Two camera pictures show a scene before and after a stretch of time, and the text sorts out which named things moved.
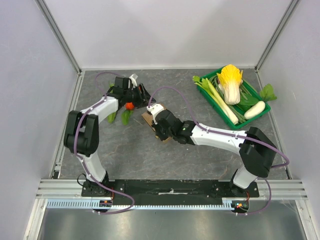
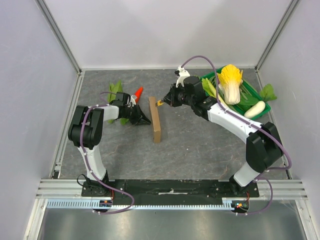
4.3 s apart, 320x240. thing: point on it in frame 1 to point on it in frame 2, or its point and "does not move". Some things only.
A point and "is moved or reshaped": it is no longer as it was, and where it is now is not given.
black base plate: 169,191 does not move
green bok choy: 245,104 does not move
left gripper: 141,102 to 140,116
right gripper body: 158,127 to 170,95
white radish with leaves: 266,94 does not move
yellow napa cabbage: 230,79 does not move
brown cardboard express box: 148,117 is moved or reshaped
